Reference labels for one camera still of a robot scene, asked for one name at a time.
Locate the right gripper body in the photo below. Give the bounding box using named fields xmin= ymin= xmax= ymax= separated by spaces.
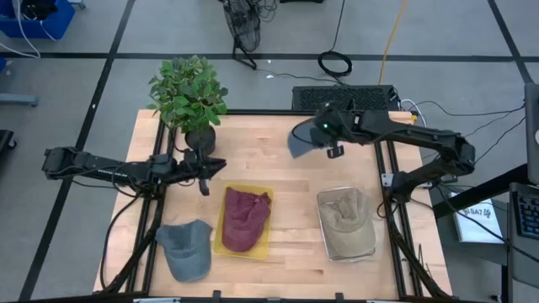
xmin=318 ymin=106 xmax=360 ymax=143

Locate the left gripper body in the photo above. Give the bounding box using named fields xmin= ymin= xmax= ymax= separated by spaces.
xmin=180 ymin=149 xmax=208 ymax=184

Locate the grey baseball cap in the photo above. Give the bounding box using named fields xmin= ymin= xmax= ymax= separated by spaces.
xmin=154 ymin=219 xmax=214 ymax=284
xmin=287 ymin=119 xmax=328 ymax=160

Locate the black computer case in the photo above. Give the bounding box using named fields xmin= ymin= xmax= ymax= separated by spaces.
xmin=291 ymin=84 xmax=400 ymax=113

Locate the black plant pot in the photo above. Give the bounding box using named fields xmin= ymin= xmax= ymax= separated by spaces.
xmin=184 ymin=125 xmax=217 ymax=156

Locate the green leafy plant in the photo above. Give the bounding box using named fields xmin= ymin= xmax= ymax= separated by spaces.
xmin=146 ymin=55 xmax=229 ymax=135

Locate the yellow plastic tray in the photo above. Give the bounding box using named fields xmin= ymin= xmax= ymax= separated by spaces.
xmin=211 ymin=182 xmax=275 ymax=261

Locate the clear plastic bin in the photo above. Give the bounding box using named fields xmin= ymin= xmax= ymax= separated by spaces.
xmin=316 ymin=185 xmax=377 ymax=263

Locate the black floor fan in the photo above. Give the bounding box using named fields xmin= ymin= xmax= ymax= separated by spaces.
xmin=219 ymin=0 xmax=263 ymax=71

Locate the white printed paper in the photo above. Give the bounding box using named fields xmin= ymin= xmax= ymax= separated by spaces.
xmin=447 ymin=191 xmax=505 ymax=245

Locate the black desk support beam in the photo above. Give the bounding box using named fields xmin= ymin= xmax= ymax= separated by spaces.
xmin=432 ymin=163 xmax=527 ymax=220

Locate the grey metal floor foot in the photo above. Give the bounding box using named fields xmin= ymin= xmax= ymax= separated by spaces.
xmin=0 ymin=93 xmax=40 ymax=108

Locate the black wheeled base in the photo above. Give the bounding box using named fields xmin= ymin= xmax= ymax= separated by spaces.
xmin=0 ymin=129 xmax=18 ymax=153

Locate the grey monitor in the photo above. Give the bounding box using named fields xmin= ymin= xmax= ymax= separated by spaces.
xmin=523 ymin=82 xmax=539 ymax=185

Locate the blue plastic bin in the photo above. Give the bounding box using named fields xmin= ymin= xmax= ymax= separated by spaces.
xmin=0 ymin=0 xmax=77 ymax=40

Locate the black keyboard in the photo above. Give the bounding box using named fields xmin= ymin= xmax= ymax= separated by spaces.
xmin=514 ymin=191 xmax=539 ymax=241

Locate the grey desk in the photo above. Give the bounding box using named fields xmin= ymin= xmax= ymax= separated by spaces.
xmin=506 ymin=181 xmax=539 ymax=291

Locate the coiled black cable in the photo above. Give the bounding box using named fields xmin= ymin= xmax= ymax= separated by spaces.
xmin=317 ymin=0 xmax=354 ymax=78

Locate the black aluminium table frame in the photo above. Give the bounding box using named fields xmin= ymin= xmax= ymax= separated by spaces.
xmin=93 ymin=109 xmax=454 ymax=302

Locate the yellow floor cable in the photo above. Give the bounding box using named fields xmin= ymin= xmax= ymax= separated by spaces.
xmin=376 ymin=0 xmax=409 ymax=86

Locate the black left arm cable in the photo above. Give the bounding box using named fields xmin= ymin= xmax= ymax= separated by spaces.
xmin=99 ymin=194 xmax=147 ymax=291

